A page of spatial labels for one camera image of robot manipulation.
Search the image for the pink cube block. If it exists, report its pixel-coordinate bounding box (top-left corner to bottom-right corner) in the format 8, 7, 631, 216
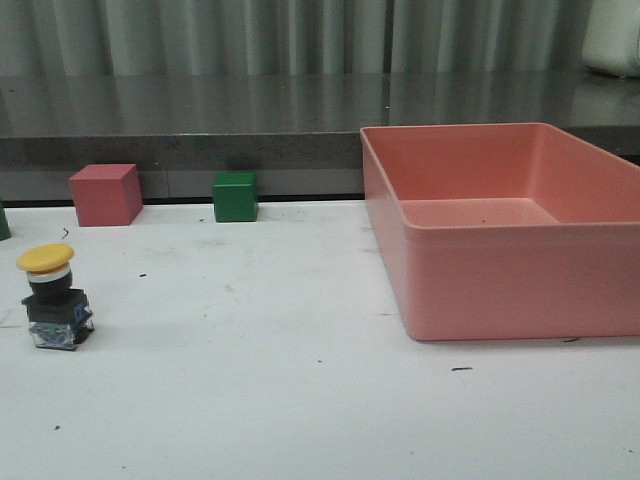
68, 164, 143, 227

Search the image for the grey back counter shelf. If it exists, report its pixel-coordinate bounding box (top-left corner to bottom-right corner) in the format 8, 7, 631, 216
1, 71, 639, 205

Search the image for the dark green block at edge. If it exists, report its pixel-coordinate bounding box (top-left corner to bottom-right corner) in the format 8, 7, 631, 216
0, 201, 12, 241

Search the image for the pink plastic bin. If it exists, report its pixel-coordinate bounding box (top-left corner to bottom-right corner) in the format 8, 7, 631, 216
361, 123, 639, 341

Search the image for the yellow push button switch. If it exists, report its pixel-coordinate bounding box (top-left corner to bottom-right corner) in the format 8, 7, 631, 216
16, 243, 94, 351

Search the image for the white appliance in background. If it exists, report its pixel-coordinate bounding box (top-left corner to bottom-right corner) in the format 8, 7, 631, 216
582, 0, 639, 78

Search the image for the green cube block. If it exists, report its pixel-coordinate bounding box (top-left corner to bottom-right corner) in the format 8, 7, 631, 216
212, 172, 258, 223

